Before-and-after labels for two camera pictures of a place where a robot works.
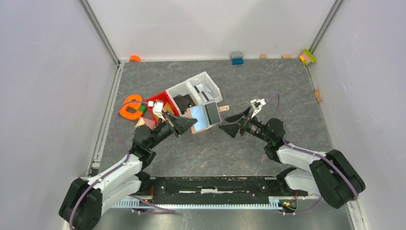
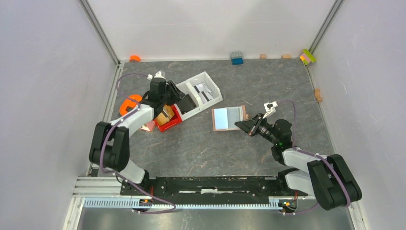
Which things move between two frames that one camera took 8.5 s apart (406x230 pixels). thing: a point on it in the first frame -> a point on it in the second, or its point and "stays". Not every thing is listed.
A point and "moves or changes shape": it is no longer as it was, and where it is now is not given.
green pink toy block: x=307 y=57 stays
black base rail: x=166 y=190 stays
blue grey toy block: x=237 y=58 stays
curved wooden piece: x=317 y=92 stays
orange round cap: x=134 y=58 stays
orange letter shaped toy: x=132 y=115 stays
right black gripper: x=246 y=122 -> x=251 y=126
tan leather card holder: x=207 y=115 moves or changes shape
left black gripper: x=181 y=124 -> x=177 y=94
